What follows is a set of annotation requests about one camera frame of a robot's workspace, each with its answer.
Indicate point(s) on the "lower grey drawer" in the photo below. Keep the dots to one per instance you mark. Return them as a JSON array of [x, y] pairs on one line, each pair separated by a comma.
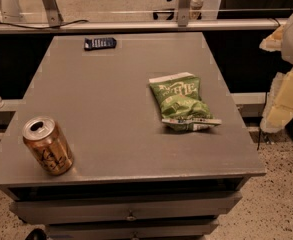
[[133, 230]]

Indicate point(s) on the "blue rxbar blueberry bar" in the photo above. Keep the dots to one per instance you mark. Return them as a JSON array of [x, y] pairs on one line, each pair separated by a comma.
[[99, 43]]

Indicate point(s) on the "grey drawer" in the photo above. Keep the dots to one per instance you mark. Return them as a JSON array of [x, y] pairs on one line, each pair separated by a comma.
[[133, 230], [129, 208]]

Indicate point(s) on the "green jalapeno chip bag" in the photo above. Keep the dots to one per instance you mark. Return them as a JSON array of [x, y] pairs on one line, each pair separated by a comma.
[[181, 107]]

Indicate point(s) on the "grey side shelf right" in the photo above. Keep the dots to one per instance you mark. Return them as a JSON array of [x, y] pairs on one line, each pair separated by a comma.
[[250, 104]]

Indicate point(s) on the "grey metal rail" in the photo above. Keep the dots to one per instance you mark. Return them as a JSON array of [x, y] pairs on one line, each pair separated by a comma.
[[144, 27]]

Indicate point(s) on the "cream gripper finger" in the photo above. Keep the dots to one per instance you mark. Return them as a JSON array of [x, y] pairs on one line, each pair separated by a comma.
[[278, 111], [274, 41]]

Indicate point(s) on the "left metal bracket post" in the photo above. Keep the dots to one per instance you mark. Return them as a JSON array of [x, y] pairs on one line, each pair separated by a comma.
[[53, 14]]

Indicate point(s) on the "upper grey drawer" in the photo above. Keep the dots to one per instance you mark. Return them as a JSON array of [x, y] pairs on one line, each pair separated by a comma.
[[129, 208]]

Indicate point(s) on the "metal bracket post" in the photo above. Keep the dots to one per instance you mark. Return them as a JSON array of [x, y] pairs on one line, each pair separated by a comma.
[[53, 14], [183, 12]]

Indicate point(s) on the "centre metal bracket post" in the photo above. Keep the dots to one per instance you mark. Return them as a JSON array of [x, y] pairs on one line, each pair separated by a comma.
[[183, 12]]

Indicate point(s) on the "orange soda can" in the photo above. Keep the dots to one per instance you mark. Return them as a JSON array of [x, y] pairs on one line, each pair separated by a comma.
[[46, 141]]

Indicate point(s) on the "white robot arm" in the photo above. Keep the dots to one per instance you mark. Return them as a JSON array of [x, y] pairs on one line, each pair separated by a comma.
[[287, 42]]

